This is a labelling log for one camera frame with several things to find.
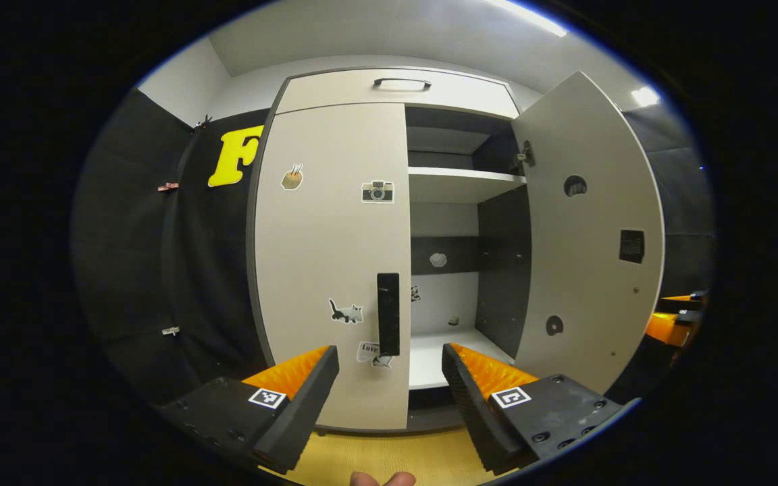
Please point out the small red clip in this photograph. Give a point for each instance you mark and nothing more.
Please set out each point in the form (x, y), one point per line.
(168, 186)

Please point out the metal door hinge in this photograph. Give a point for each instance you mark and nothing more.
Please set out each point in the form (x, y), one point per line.
(524, 154)

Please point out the black cloth clip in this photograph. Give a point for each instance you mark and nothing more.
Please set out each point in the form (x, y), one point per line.
(203, 123)

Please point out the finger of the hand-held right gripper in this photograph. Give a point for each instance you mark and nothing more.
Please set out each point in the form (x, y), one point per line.
(683, 302)
(669, 329)

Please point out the small ceiling light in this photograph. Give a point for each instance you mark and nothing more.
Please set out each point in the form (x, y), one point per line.
(645, 96)

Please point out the small white clip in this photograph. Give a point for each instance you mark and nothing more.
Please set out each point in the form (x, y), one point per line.
(170, 330)

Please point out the beige cabinet door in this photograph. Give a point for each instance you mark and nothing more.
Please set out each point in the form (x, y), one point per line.
(585, 270)
(321, 256)

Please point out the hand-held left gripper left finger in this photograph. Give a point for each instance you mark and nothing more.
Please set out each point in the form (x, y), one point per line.
(298, 418)

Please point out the white cabinet shelf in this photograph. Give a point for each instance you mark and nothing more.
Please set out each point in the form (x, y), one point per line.
(443, 358)
(463, 183)

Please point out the beige double-door shoe cabinet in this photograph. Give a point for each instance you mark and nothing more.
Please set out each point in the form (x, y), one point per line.
(504, 270)

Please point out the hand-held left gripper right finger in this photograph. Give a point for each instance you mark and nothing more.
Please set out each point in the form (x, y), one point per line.
(477, 412)

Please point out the beige cabinet drawer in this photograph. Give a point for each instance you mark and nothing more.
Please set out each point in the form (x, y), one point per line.
(335, 91)

